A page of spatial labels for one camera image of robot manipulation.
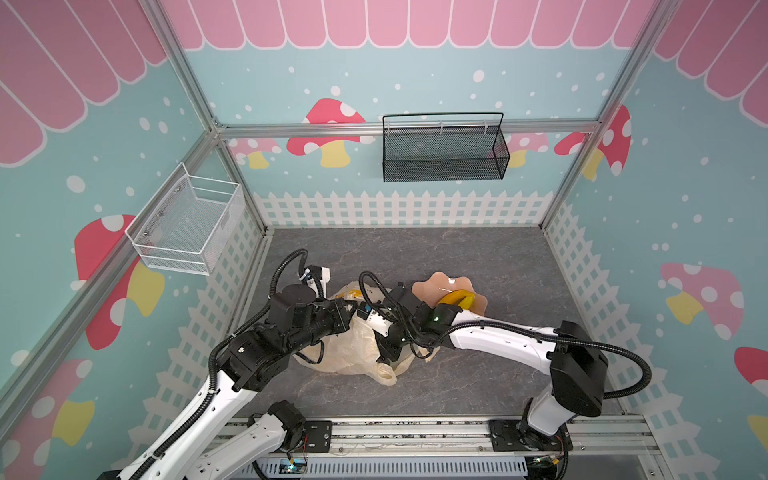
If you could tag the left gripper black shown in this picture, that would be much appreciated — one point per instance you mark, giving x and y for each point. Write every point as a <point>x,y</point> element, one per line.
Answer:
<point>336,308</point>

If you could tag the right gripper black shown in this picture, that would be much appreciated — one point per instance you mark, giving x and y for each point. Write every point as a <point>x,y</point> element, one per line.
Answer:
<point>391,346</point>

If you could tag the banana print plastic bag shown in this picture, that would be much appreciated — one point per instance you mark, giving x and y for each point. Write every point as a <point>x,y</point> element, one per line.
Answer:
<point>356,352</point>

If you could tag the large yellow banana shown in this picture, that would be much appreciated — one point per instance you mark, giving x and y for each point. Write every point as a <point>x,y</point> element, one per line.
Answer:
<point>462,298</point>

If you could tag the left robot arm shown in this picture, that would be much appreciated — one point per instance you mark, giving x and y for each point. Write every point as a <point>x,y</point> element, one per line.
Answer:
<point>297,315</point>

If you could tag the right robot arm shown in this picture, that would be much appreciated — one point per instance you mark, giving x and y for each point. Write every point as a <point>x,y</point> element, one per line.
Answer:
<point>576,365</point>

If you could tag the pink wavy fruit plate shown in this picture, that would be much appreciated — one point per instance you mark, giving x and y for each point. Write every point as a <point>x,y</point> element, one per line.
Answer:
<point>440,285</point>

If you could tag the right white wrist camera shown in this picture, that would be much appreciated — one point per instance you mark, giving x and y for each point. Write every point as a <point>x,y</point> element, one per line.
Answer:
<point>373,320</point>

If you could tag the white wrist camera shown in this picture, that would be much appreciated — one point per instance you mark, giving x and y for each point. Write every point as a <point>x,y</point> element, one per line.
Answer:
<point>317,278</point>
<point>373,320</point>

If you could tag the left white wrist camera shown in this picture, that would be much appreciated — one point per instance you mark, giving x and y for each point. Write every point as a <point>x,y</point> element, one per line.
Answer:
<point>317,278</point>

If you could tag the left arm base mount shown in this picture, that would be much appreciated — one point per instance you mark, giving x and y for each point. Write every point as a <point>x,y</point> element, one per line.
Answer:
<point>311,437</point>

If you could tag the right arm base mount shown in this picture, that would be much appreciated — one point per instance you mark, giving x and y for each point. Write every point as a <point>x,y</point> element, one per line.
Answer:
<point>508,435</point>

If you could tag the white wire mesh basket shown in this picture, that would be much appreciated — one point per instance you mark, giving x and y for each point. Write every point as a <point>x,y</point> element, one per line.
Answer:
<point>185,227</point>

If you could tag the black wire mesh basket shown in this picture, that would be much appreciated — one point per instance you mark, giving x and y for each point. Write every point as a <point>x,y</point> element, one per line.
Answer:
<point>446,146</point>

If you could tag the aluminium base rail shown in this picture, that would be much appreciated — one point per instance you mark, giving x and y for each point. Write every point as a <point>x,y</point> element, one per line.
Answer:
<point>606,447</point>

